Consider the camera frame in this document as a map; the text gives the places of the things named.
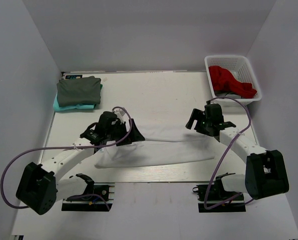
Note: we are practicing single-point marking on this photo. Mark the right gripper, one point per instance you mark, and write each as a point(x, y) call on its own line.
point(198, 115)

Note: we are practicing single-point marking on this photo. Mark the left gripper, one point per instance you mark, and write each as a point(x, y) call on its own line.
point(136, 136)

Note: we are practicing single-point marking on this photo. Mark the white t-shirt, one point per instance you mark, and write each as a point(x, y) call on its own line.
point(163, 145)

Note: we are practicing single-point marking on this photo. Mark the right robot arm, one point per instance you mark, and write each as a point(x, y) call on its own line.
point(265, 173)

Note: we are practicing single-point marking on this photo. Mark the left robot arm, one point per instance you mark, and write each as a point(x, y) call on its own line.
point(42, 185)

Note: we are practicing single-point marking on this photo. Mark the red t-shirt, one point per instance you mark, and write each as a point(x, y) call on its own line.
point(223, 81)

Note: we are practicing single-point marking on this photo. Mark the white plastic basket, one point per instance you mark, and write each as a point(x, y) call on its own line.
point(239, 66)

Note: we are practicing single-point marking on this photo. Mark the grey folded t-shirt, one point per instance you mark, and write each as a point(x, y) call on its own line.
point(79, 91)

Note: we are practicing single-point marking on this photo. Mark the teal folded t-shirt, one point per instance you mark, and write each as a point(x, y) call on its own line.
point(79, 107)

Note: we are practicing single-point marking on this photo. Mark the blue sticker label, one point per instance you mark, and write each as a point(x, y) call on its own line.
point(75, 76)

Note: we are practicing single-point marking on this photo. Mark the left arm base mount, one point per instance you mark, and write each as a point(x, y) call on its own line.
point(99, 199)

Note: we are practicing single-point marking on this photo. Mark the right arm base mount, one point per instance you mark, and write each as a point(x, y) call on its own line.
point(216, 195)

